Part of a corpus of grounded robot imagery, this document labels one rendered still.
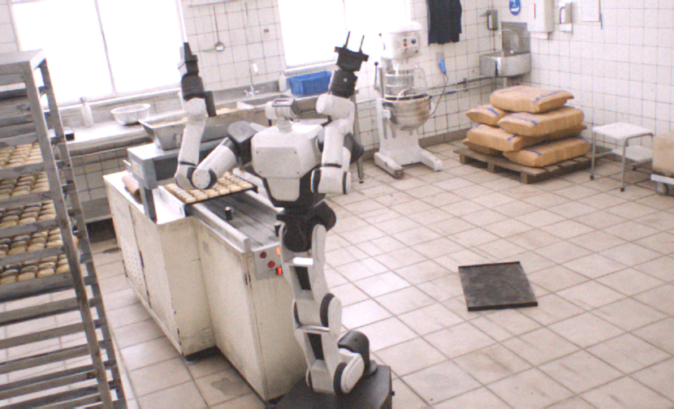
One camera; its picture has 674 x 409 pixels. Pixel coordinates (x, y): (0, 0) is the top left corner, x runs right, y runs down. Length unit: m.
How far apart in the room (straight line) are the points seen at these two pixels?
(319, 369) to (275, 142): 1.02
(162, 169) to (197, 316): 0.81
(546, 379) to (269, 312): 1.36
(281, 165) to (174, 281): 1.38
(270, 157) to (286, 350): 1.09
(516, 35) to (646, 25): 1.72
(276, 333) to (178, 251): 0.77
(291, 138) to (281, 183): 0.18
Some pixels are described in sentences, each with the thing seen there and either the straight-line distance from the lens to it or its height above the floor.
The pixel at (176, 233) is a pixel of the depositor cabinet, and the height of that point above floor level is 0.77.
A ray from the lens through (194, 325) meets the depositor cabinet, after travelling 4.12.
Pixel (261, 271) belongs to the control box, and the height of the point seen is 0.74.
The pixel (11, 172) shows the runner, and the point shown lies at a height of 1.50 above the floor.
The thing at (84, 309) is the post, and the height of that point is 1.03.
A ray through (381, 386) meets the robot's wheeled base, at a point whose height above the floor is 0.17.
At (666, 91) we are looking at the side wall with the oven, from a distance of 6.72.
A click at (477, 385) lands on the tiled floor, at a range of 3.74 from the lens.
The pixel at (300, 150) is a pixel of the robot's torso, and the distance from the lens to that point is 2.76.
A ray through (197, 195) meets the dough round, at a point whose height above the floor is 0.92.
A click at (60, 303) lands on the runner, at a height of 1.05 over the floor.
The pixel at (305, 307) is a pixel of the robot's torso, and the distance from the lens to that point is 3.09.
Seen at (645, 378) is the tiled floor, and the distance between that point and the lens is 3.84.
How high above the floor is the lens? 2.00
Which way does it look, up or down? 18 degrees down
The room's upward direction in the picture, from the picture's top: 7 degrees counter-clockwise
